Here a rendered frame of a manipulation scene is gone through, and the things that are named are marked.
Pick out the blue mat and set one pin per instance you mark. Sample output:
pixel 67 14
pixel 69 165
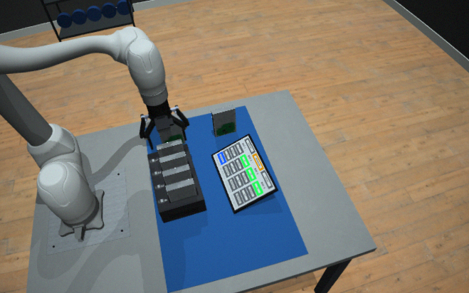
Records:
pixel 217 243

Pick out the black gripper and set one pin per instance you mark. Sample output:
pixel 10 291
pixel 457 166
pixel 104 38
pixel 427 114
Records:
pixel 158 111

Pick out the black-framed status screen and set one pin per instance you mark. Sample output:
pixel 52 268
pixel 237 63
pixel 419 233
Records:
pixel 243 173

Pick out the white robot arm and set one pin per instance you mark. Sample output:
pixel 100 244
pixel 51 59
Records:
pixel 63 186

